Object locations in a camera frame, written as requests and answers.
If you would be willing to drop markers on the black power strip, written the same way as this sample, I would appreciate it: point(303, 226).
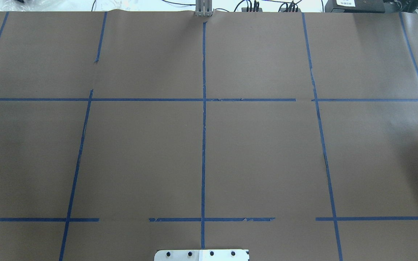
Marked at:
point(274, 6)

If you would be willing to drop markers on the aluminium frame post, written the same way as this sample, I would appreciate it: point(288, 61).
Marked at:
point(203, 8)

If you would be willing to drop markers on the black computer box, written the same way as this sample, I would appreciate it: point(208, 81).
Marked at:
point(354, 6)

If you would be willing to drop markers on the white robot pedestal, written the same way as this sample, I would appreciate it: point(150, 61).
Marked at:
point(203, 255)

